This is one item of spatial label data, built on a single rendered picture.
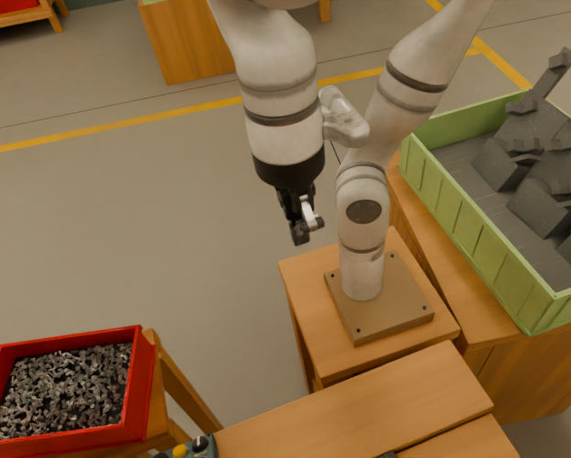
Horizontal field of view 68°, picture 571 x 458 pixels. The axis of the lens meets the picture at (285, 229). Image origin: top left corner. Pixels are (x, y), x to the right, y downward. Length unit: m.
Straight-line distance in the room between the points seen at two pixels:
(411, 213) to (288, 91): 0.93
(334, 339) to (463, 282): 0.37
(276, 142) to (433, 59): 0.27
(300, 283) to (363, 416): 0.35
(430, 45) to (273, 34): 0.27
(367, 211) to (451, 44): 0.29
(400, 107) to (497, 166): 0.69
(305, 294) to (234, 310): 1.05
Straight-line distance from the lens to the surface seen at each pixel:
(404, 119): 0.63
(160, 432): 1.01
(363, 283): 0.89
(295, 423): 0.84
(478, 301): 1.11
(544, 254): 1.17
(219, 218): 2.41
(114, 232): 2.60
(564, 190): 1.18
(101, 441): 1.00
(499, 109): 1.45
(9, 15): 5.51
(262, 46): 0.36
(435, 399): 0.86
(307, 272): 1.04
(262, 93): 0.37
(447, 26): 0.58
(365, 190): 0.70
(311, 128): 0.40
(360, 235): 0.77
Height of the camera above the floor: 1.70
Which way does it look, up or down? 48 degrees down
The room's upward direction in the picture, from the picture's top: 10 degrees counter-clockwise
